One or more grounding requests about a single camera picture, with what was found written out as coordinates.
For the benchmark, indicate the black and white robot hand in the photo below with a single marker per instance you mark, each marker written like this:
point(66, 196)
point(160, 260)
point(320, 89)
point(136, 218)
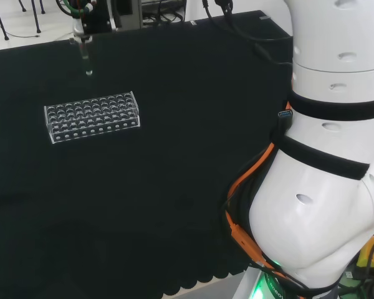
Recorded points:
point(95, 15)

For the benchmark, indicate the clear glass test tube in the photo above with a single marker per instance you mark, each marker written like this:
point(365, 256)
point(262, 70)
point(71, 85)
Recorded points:
point(86, 59)

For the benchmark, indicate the clear acrylic test tube rack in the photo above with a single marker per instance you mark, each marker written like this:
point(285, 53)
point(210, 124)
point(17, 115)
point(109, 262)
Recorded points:
point(92, 118)

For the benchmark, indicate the black bench cloth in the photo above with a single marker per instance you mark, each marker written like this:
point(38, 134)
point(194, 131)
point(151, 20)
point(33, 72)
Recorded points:
point(143, 187)

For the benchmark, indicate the yellow stop button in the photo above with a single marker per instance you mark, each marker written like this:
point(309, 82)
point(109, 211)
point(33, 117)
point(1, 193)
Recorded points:
point(372, 255)

